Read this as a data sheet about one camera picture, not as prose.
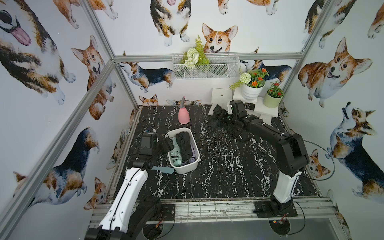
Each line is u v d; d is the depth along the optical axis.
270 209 0.73
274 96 0.91
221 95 1.07
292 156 0.50
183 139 0.87
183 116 1.07
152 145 0.60
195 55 0.78
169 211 0.74
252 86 0.84
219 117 0.86
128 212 0.42
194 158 0.87
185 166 0.76
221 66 0.93
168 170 0.86
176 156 0.84
